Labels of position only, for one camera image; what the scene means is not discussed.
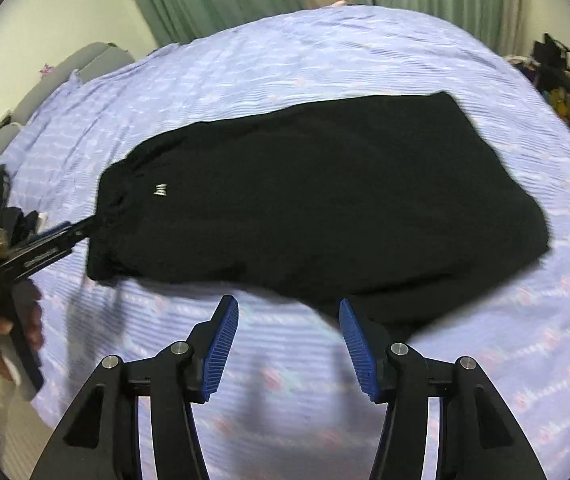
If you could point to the person's left hand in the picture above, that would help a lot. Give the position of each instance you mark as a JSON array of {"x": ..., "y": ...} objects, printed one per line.
[{"x": 21, "y": 335}]

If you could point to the black pants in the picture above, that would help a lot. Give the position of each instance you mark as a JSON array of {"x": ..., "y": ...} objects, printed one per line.
[{"x": 394, "y": 203}]

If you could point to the purple floral bed sheet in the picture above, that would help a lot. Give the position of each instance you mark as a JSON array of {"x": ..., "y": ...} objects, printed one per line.
[{"x": 289, "y": 406}]

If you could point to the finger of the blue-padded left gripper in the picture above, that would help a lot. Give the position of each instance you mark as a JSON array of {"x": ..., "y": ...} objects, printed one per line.
[{"x": 67, "y": 234}]

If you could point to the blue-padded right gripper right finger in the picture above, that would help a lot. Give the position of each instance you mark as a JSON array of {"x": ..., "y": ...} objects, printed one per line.
[{"x": 479, "y": 438}]

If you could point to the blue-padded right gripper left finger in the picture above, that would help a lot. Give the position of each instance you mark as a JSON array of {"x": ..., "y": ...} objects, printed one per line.
[{"x": 98, "y": 436}]

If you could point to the grey padded headboard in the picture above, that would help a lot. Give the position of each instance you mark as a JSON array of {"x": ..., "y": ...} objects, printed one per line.
[{"x": 90, "y": 62}]

